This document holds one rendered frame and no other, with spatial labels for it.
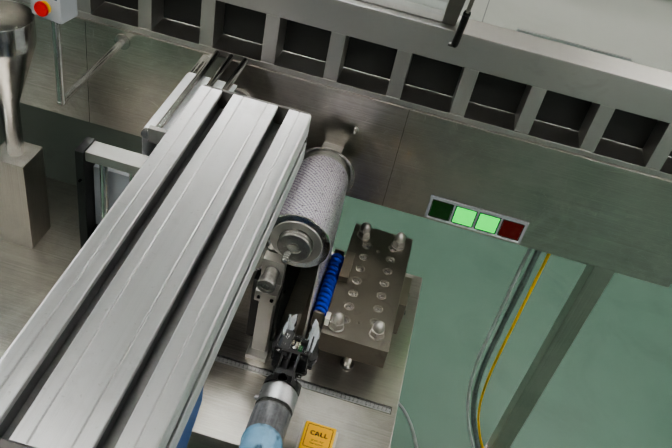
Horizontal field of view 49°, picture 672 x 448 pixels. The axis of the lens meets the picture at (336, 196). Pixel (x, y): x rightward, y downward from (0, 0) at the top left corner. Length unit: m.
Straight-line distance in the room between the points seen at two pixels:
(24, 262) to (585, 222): 1.39
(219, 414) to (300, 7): 0.91
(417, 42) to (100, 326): 1.32
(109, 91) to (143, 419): 1.64
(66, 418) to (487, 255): 3.33
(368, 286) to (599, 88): 0.71
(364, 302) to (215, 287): 1.39
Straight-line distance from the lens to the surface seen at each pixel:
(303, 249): 1.57
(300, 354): 1.51
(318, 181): 1.66
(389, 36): 1.66
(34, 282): 1.98
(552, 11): 4.14
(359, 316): 1.77
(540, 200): 1.85
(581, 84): 1.69
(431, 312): 3.28
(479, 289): 3.46
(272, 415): 1.43
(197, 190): 0.49
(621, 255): 1.96
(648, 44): 4.26
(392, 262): 1.93
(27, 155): 1.92
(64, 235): 2.09
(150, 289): 0.42
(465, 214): 1.88
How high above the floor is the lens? 2.34
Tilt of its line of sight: 39 degrees down
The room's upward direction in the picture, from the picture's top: 13 degrees clockwise
